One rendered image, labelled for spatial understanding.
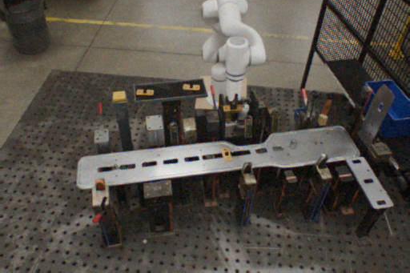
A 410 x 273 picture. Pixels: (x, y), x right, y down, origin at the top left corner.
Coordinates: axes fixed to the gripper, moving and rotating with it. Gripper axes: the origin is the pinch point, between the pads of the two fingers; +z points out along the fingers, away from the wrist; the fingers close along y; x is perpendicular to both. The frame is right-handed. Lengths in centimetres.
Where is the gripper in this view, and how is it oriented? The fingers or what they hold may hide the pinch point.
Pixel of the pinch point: (233, 103)
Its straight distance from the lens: 165.1
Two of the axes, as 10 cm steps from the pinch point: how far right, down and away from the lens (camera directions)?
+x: 9.9, -0.7, 0.8
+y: 1.1, 6.8, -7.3
